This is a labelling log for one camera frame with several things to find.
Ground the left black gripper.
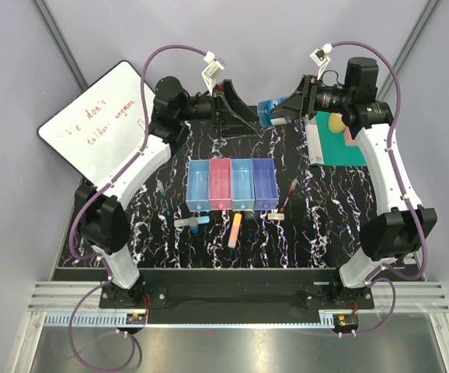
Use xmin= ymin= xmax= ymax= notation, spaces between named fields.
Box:
xmin=176 ymin=79 xmax=259 ymax=138

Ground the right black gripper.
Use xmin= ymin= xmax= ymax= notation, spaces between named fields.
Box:
xmin=269 ymin=75 xmax=352 ymax=121

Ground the blue ink bottle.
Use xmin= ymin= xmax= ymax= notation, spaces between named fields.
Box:
xmin=257 ymin=97 xmax=291 ymax=127

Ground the yellow mug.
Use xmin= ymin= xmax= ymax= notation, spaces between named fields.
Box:
xmin=328 ymin=113 xmax=346 ymax=134

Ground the green book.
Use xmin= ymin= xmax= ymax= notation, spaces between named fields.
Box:
xmin=305 ymin=112 xmax=367 ymax=167

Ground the pink bin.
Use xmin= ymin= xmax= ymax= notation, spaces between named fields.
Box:
xmin=209 ymin=158 xmax=231 ymax=210

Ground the sky blue bin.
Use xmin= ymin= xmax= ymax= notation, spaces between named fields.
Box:
xmin=231 ymin=159 xmax=256 ymax=211

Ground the pink cube box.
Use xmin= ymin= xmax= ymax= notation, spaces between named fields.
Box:
xmin=343 ymin=127 xmax=357 ymax=147

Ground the red pen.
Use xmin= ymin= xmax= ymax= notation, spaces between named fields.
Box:
xmin=278 ymin=178 xmax=298 ymax=214

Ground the purple bin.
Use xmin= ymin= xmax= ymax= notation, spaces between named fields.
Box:
xmin=252 ymin=159 xmax=279 ymax=211

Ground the light blue bin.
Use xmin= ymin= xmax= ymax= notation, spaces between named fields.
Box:
xmin=186 ymin=160 xmax=211 ymax=212

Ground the orange pink highlighter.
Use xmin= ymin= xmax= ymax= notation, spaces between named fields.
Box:
xmin=228 ymin=212 xmax=242 ymax=249

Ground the small white eraser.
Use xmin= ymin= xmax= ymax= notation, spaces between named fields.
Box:
xmin=267 ymin=213 xmax=284 ymax=221

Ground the blue pen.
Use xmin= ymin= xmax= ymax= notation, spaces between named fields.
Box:
xmin=157 ymin=180 xmax=172 ymax=217

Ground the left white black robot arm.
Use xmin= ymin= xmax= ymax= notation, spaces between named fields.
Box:
xmin=68 ymin=76 xmax=259 ymax=308

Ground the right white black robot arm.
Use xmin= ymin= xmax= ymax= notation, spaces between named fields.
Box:
xmin=271 ymin=57 xmax=437 ymax=308

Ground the grey marker with blue cap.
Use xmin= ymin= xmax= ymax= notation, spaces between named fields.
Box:
xmin=174 ymin=216 xmax=210 ymax=228

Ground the white dry-erase board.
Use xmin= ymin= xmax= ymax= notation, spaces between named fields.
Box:
xmin=37 ymin=61 xmax=155 ymax=187

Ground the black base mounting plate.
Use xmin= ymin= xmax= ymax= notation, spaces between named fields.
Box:
xmin=101 ymin=268 xmax=374 ymax=310

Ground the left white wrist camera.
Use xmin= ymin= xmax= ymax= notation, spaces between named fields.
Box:
xmin=201 ymin=51 xmax=226 ymax=94

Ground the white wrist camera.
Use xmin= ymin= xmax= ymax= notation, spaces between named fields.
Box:
xmin=310 ymin=43 xmax=332 ymax=79
xmin=201 ymin=51 xmax=226 ymax=94

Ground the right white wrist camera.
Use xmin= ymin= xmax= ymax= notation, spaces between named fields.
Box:
xmin=310 ymin=43 xmax=332 ymax=79

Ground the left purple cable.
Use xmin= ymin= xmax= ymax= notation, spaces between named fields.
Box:
xmin=68 ymin=44 xmax=210 ymax=369

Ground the purple cable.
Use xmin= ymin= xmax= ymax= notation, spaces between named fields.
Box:
xmin=68 ymin=44 xmax=210 ymax=369
xmin=325 ymin=40 xmax=428 ymax=337

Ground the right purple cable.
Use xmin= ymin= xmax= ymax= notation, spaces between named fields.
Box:
xmin=325 ymin=40 xmax=428 ymax=337

